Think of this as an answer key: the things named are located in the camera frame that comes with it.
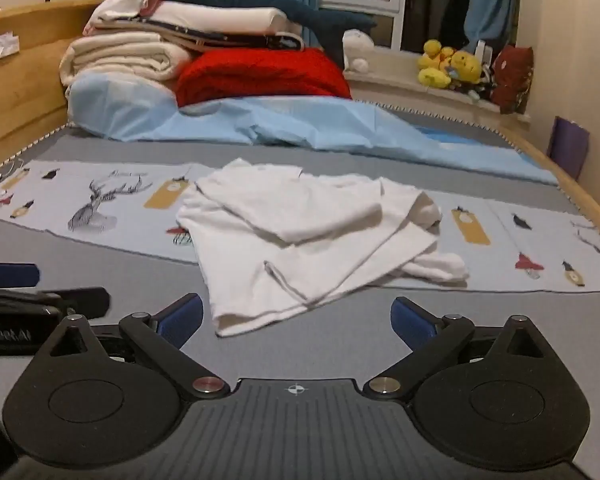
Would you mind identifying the red blanket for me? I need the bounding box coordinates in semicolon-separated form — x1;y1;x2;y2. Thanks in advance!
175;48;354;107

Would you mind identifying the striped folded blanket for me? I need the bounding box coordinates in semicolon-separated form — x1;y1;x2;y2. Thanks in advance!
82;20;307;54

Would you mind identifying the grey printed bed sheet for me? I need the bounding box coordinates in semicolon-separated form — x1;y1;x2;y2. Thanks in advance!
0;110;600;396

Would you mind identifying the yellow plush toy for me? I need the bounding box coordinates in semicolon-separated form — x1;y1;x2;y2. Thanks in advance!
449;50;484;85
418;38;456;69
417;67;452;90

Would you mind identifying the cream folded quilt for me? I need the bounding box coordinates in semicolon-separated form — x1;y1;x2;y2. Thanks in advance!
59;31;192;87

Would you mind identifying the white window frame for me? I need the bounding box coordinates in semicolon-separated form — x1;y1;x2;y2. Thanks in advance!
317;0;477;54

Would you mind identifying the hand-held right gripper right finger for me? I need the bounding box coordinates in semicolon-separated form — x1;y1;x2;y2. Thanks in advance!
362;296;556;401

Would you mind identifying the white folded cloth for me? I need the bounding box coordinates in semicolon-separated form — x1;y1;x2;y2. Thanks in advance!
89;0;167;29

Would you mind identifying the dark red plush cushion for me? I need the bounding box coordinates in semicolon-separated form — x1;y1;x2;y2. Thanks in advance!
490;44;536;115

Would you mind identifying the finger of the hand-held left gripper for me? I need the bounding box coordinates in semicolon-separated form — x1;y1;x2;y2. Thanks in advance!
0;286;112;321
0;260;41;288

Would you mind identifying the tissue pack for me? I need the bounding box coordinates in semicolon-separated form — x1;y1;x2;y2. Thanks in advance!
0;31;21;62

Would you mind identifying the purple folder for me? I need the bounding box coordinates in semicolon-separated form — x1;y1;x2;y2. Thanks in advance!
547;115;591;181

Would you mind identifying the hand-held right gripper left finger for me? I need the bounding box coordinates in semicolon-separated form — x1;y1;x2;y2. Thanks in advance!
40;293;231;401

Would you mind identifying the white plush toy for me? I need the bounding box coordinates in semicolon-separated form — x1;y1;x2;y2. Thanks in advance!
341;29;374;72

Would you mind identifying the light blue duvet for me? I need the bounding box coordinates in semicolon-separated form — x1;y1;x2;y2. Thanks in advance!
65;70;559;186

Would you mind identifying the white t-shirt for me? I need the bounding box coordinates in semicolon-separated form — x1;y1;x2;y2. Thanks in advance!
176;157;470;338

